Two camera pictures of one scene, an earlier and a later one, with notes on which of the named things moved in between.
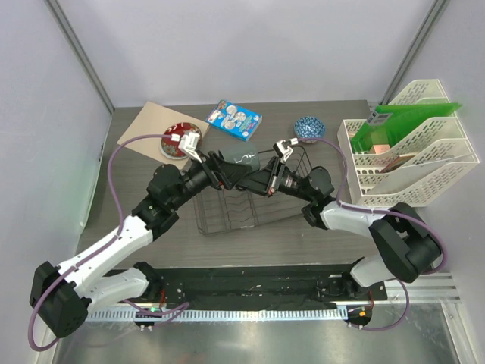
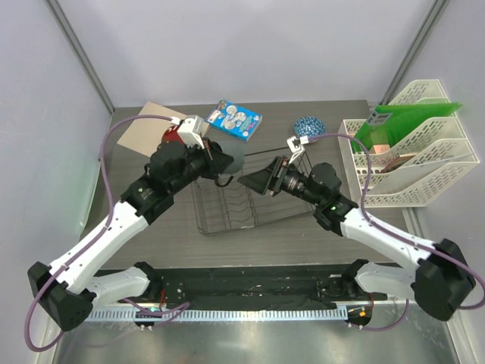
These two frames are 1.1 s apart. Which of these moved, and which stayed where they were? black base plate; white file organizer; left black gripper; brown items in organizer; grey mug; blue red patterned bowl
Moved: grey mug; left black gripper
Stayed: white file organizer; black base plate; blue red patterned bowl; brown items in organizer
